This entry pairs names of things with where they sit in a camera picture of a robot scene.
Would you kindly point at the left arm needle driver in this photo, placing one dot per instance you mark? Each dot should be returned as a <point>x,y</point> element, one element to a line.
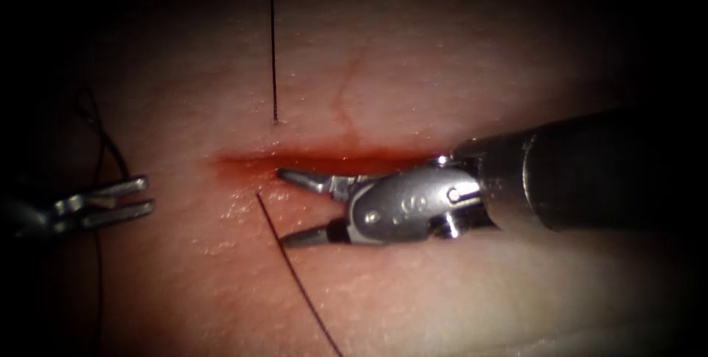
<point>50,216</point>

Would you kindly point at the right arm needle driver jaw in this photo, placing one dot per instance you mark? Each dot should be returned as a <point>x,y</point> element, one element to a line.
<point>321,235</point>
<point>315,181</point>

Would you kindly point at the right arm needle driver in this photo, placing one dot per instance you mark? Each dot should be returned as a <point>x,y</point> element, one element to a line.
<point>398,207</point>

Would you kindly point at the left arm needle driver jaw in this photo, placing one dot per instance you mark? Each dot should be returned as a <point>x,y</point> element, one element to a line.
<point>119,188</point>
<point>121,214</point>

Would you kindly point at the black thread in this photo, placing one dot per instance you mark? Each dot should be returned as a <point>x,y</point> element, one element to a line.
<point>272,41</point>

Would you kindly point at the dark right arm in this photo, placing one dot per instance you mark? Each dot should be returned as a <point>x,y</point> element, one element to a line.
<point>597,174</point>

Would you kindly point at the tissue pad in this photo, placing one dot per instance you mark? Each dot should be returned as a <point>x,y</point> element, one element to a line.
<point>387,301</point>

